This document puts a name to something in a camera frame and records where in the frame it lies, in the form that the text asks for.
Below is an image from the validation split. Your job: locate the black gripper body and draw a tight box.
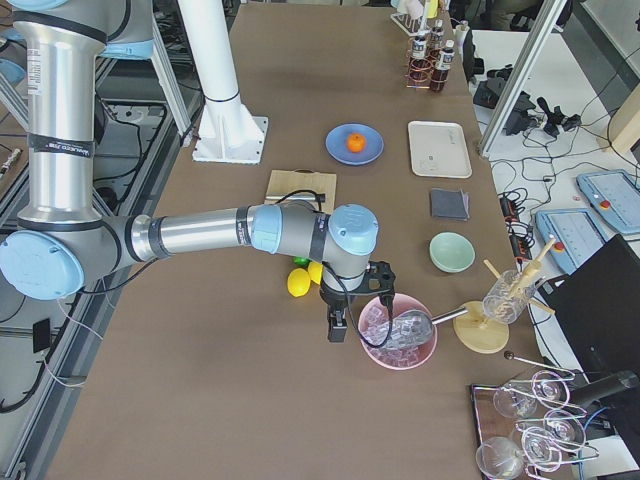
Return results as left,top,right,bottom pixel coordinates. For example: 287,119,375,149
320,261,396,308

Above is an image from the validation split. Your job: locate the orange mandarin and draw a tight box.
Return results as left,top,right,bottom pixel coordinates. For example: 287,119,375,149
346,133,367,153

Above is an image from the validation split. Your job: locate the blue plate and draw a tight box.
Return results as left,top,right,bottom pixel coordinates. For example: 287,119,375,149
325,123,384,166

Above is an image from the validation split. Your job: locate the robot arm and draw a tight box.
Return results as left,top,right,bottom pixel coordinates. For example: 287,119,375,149
1,1,395,342

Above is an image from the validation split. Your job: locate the yellow lemon upper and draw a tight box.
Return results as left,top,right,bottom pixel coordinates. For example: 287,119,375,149
307,261,323,285

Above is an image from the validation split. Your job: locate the yellow lemon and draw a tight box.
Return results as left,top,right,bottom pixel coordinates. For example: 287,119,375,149
287,268,311,298
307,261,323,285

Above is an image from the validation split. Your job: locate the yellow lemon lower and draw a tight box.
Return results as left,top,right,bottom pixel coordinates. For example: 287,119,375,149
287,268,311,298

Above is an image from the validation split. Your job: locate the metal ice scoop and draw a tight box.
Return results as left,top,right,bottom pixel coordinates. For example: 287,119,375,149
390,307,468,348

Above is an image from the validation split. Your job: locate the green lime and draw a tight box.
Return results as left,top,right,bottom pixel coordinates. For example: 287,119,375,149
293,257,310,268

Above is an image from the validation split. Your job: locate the pink bowl with ice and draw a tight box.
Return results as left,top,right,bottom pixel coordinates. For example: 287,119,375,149
358,293,437,370

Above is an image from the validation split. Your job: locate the green bowl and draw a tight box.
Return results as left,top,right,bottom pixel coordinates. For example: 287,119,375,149
429,232,476,273

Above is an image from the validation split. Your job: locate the steel muddler black tip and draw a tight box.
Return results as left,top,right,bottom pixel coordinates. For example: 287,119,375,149
265,192,326,203

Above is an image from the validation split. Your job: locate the wooden cup tree stand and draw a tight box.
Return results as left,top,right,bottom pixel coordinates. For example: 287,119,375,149
453,237,555,354

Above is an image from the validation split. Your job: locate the grey folded cloth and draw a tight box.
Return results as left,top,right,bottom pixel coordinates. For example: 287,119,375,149
430,188,469,221

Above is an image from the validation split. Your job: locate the glass mug on stand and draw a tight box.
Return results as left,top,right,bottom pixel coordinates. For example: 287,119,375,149
482,270,536,325

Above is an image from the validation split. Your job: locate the wooden cutting board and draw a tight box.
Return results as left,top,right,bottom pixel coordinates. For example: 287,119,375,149
264,170,337,213

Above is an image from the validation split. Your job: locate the cream rabbit tray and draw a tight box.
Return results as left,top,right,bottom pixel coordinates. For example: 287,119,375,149
408,120,472,179

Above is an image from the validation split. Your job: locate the teach pendant near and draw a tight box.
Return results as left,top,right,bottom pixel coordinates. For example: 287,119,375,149
535,208,610,274

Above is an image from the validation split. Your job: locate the teach pendant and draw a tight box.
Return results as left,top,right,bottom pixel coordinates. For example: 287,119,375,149
576,169,639,235
535,208,610,274

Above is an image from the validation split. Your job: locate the tea bottle front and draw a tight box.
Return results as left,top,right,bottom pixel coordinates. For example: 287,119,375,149
429,40,455,92

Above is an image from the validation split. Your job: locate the tea bottle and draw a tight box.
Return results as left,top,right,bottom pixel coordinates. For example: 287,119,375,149
429,40,455,92
429,19,444,58
407,30,428,87

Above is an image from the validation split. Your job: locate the tea bottle right back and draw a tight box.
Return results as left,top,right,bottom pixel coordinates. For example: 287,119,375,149
407,30,428,87

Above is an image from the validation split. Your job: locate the tea bottle left back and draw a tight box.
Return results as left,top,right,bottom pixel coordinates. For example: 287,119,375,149
429,19,444,58

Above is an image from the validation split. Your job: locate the teach pendant far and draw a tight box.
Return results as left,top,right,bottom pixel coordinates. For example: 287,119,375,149
576,169,639,235

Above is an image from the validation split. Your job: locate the pink cup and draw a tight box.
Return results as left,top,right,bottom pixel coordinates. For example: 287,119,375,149
404,0,425,20

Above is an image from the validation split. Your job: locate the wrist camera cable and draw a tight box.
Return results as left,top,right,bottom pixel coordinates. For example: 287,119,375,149
272,188,396,349

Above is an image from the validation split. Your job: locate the wire glass rack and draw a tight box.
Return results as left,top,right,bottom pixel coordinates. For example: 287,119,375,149
470,367,599,479

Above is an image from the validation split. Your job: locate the copper wire bottle rack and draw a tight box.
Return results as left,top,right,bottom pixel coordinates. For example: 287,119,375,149
405,27,445,89

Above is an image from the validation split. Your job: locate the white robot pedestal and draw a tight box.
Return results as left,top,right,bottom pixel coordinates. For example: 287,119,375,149
179,0,268,165

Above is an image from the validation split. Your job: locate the aluminium frame post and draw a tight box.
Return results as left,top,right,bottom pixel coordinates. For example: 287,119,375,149
478,0,567,157

